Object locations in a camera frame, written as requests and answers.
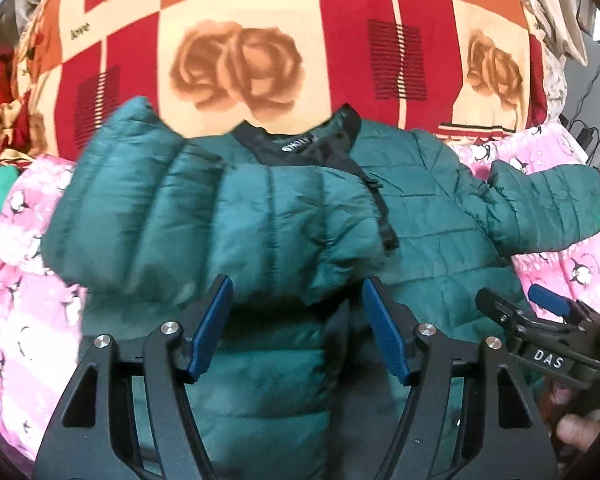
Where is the pink penguin blanket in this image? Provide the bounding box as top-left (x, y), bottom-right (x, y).
top-left (0, 122), bottom-right (600, 466)

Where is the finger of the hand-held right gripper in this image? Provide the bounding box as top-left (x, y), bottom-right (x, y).
top-left (527, 283), bottom-right (588, 328)
top-left (474, 287), bottom-right (538, 333)

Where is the red and gold cloth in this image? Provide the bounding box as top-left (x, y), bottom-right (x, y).
top-left (0, 42), bottom-right (46, 171)

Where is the red checkered rose blanket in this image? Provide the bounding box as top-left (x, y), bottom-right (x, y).
top-left (11, 0), bottom-right (551, 161)

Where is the person's right hand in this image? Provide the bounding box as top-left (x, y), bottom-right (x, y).
top-left (555, 404), bottom-right (600, 453)

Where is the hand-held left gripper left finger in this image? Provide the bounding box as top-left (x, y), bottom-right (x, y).
top-left (34, 274), bottom-right (234, 480)

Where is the green puffer jacket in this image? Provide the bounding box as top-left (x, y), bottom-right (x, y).
top-left (41, 96), bottom-right (600, 480)

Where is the black cable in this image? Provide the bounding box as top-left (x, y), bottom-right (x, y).
top-left (562, 47), bottom-right (600, 166)

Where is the beige cloth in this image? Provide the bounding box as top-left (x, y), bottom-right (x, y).
top-left (500, 0), bottom-right (598, 66)

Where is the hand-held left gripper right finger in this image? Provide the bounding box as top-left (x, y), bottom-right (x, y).
top-left (361, 276), bottom-right (556, 480)

